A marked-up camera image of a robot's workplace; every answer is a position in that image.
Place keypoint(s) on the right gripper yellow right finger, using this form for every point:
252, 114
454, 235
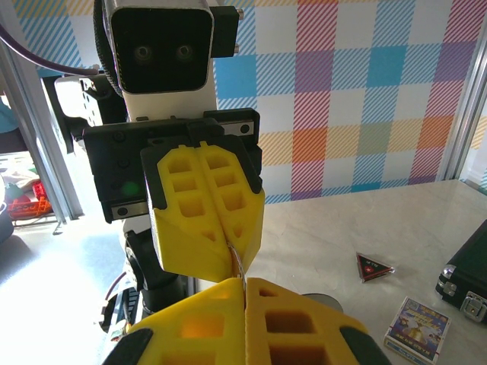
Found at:
323, 323

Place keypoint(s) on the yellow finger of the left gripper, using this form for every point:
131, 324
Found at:
243, 216
182, 239

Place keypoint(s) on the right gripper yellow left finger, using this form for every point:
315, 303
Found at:
213, 304

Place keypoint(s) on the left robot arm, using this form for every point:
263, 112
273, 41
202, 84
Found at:
160, 292

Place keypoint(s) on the red triangular badge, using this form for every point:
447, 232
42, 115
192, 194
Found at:
373, 266

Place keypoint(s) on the orange plastic crate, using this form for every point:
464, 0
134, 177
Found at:
30, 205

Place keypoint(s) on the purple playing card box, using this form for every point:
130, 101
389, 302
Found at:
416, 329

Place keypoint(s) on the aluminium frame post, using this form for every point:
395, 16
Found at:
51, 175
468, 114

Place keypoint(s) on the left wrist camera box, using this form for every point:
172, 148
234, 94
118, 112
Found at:
163, 49

